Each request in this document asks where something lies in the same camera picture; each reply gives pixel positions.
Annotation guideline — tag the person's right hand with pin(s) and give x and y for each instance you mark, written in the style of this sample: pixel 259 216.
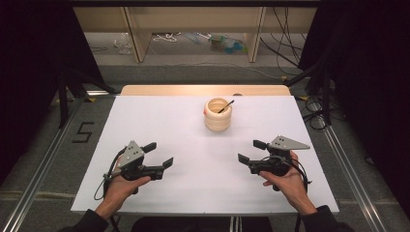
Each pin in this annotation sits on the person's right hand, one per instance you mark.
pixel 290 188

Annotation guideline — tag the cream ribbed pen holder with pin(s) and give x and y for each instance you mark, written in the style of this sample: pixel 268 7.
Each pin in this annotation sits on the cream ribbed pen holder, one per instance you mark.
pixel 218 121

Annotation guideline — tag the black curtain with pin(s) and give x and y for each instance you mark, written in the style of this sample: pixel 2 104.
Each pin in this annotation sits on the black curtain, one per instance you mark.
pixel 29 80
pixel 370 80

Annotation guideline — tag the black pen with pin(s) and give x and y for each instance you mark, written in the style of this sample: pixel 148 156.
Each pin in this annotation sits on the black pen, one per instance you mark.
pixel 226 106

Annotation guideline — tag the aluminium floor rail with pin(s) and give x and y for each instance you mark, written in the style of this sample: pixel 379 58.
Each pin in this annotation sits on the aluminium floor rail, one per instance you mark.
pixel 42 174
pixel 351 170

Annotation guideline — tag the colourful plastic bag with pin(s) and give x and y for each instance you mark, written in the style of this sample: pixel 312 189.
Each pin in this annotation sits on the colourful plastic bag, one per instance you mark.
pixel 227 45

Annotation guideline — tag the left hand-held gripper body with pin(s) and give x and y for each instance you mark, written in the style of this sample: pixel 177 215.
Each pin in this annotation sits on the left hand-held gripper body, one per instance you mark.
pixel 130 159

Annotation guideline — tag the black metal stand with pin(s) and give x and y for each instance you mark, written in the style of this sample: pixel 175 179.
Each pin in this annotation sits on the black metal stand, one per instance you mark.
pixel 327 96
pixel 63 96

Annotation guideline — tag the wooden shelf unit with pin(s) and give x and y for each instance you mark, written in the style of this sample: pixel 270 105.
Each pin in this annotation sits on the wooden shelf unit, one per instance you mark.
pixel 193 19

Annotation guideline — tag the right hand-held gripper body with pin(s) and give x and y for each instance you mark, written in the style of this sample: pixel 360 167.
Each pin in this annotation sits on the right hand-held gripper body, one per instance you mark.
pixel 280 145

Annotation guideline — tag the person's left hand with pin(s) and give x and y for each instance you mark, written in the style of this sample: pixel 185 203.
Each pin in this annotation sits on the person's left hand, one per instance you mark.
pixel 121 193

